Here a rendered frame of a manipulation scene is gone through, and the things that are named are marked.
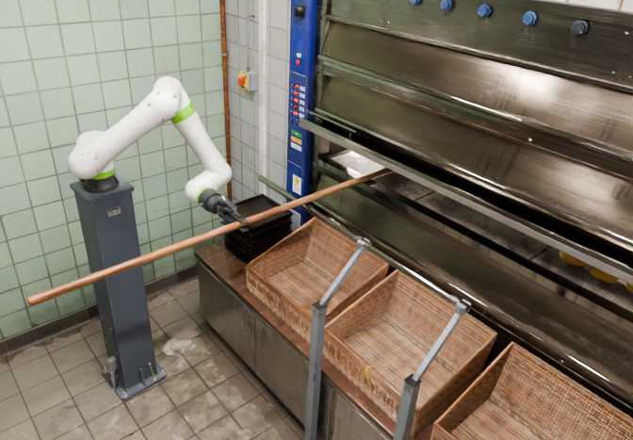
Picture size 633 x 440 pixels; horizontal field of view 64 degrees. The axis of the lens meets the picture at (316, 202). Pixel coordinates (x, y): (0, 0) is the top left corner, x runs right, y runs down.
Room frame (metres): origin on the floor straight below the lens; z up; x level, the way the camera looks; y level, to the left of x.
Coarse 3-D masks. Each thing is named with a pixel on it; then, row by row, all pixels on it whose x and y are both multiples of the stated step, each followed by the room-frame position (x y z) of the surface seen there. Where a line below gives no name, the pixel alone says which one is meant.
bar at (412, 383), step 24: (288, 192) 2.09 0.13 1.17; (360, 240) 1.72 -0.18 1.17; (336, 288) 1.62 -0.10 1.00; (432, 288) 1.44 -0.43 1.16; (312, 312) 1.57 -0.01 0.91; (456, 312) 1.35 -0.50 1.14; (312, 336) 1.56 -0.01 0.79; (312, 360) 1.56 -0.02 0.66; (432, 360) 1.26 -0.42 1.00; (312, 384) 1.55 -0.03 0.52; (408, 384) 1.20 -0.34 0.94; (312, 408) 1.54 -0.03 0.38; (408, 408) 1.19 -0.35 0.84; (312, 432) 1.55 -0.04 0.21; (408, 432) 1.20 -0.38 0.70
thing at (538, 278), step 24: (336, 168) 2.37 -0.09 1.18; (384, 192) 2.13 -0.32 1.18; (432, 216) 1.93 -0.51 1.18; (480, 240) 1.76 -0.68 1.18; (504, 264) 1.65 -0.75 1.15; (528, 264) 1.61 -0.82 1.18; (552, 288) 1.50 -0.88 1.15; (576, 288) 1.47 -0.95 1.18; (600, 312) 1.37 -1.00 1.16; (624, 312) 1.35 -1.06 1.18
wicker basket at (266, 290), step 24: (312, 240) 2.38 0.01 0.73; (336, 240) 2.27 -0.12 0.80; (264, 264) 2.18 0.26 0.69; (288, 264) 2.29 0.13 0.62; (312, 264) 2.33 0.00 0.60; (360, 264) 2.13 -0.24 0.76; (384, 264) 2.04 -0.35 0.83; (264, 288) 1.99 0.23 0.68; (288, 288) 2.12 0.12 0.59; (312, 288) 2.12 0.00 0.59; (360, 288) 1.89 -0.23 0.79; (288, 312) 1.86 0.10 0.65; (336, 312) 1.95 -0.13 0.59
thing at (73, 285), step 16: (368, 176) 2.24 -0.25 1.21; (320, 192) 2.04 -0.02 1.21; (272, 208) 1.87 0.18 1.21; (288, 208) 1.90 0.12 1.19; (240, 224) 1.74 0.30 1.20; (192, 240) 1.60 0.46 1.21; (144, 256) 1.47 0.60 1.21; (160, 256) 1.51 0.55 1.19; (96, 272) 1.37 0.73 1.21; (112, 272) 1.39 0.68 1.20; (64, 288) 1.28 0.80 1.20; (32, 304) 1.22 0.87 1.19
